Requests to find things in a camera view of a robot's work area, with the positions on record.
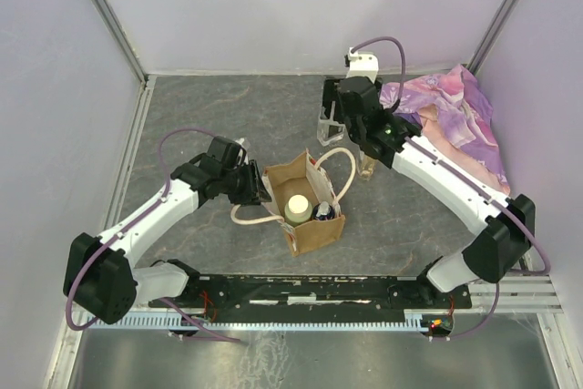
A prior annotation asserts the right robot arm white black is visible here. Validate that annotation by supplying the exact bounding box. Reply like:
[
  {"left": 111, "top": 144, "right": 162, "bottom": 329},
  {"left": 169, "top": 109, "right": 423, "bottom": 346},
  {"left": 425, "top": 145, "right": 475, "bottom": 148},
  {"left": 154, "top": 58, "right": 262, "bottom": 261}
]
[{"left": 321, "top": 77, "right": 535, "bottom": 308}]

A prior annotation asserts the cream lid green jar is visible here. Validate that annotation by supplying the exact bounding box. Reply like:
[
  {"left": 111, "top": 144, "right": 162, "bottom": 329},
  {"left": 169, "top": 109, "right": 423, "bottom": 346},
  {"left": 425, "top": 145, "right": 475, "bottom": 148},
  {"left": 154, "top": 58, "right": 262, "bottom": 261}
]
[{"left": 284, "top": 194, "right": 313, "bottom": 227}]

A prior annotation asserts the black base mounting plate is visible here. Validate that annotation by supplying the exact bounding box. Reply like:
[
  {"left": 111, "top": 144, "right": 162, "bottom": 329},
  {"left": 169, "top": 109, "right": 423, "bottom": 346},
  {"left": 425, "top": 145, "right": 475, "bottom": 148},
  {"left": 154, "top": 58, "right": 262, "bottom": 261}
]
[{"left": 172, "top": 273, "right": 472, "bottom": 322}]

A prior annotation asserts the clear bottle dark cap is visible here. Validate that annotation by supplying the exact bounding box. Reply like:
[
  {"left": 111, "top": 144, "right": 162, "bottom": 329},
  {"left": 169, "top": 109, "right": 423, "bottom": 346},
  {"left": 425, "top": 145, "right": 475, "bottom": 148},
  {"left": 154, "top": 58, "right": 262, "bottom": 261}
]
[{"left": 316, "top": 107, "right": 345, "bottom": 147}]

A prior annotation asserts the brown canvas tote bag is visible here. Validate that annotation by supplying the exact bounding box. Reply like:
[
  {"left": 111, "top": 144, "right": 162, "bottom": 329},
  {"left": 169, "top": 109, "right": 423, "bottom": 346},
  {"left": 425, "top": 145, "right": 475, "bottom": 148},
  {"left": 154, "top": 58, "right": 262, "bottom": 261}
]
[{"left": 230, "top": 147, "right": 357, "bottom": 257}]

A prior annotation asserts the light blue slotted cable duct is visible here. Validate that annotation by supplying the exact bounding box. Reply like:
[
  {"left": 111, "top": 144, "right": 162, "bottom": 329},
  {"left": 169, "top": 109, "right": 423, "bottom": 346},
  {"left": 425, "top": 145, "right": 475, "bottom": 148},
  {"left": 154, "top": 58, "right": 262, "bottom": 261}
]
[{"left": 92, "top": 308, "right": 444, "bottom": 333}]

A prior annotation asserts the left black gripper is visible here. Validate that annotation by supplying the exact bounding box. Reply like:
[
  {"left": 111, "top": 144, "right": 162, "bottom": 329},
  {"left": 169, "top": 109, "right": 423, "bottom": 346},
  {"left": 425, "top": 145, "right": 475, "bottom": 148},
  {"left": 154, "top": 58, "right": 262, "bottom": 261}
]
[{"left": 220, "top": 159, "right": 272, "bottom": 208}]

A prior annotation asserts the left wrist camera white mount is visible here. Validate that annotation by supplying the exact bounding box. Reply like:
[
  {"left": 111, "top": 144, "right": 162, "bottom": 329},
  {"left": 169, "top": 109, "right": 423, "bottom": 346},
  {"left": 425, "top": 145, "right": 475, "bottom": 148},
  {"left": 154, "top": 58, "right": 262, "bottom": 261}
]
[{"left": 236, "top": 138, "right": 251, "bottom": 162}]

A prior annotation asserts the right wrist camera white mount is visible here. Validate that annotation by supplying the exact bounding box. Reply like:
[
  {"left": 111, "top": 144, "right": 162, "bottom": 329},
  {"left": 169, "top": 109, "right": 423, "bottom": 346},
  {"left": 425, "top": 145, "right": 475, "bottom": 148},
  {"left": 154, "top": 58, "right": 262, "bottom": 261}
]
[{"left": 344, "top": 47, "right": 379, "bottom": 83}]

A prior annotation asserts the purple pink patterned cloth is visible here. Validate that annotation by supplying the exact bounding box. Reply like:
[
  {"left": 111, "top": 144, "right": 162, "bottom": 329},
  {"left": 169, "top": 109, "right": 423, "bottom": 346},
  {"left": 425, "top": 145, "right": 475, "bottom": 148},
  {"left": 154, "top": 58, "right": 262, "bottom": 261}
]
[{"left": 380, "top": 65, "right": 511, "bottom": 195}]

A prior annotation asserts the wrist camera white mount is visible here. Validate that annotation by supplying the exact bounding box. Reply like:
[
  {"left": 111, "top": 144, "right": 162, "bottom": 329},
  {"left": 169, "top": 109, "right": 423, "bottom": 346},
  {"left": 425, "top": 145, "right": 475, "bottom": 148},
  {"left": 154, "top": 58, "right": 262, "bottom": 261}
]
[
  {"left": 236, "top": 138, "right": 251, "bottom": 162},
  {"left": 344, "top": 47, "right": 379, "bottom": 83}
]

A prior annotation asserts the amber bottle white cap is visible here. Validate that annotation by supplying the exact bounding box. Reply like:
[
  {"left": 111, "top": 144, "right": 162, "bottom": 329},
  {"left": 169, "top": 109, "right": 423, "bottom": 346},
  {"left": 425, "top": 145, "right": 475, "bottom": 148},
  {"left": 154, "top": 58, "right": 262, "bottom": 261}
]
[{"left": 357, "top": 151, "right": 377, "bottom": 180}]

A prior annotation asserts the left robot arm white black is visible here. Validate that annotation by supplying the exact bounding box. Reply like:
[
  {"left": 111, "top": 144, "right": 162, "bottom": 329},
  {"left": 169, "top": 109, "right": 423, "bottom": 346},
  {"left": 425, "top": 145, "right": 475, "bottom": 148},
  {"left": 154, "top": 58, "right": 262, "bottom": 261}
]
[{"left": 63, "top": 136, "right": 271, "bottom": 329}]

